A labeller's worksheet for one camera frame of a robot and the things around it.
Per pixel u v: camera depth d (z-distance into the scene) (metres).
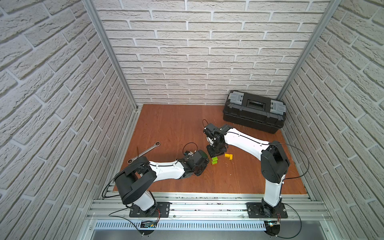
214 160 0.84
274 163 0.48
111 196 0.45
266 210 0.64
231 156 0.92
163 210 0.73
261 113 0.95
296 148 0.97
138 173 0.49
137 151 0.94
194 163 0.67
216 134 0.64
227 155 0.92
